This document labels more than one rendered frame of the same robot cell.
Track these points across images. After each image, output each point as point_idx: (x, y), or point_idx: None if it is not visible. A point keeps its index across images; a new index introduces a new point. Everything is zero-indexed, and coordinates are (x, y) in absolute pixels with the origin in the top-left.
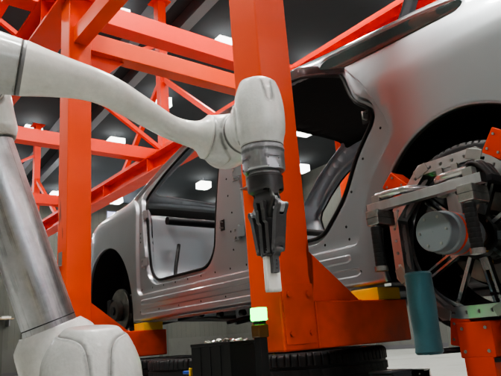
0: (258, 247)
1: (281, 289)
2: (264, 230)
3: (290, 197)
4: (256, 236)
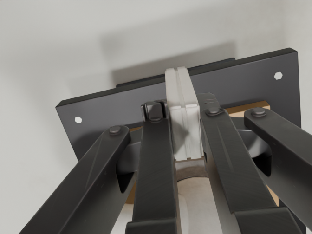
0: (130, 189)
1: (186, 68)
2: (181, 231)
3: None
4: (107, 231)
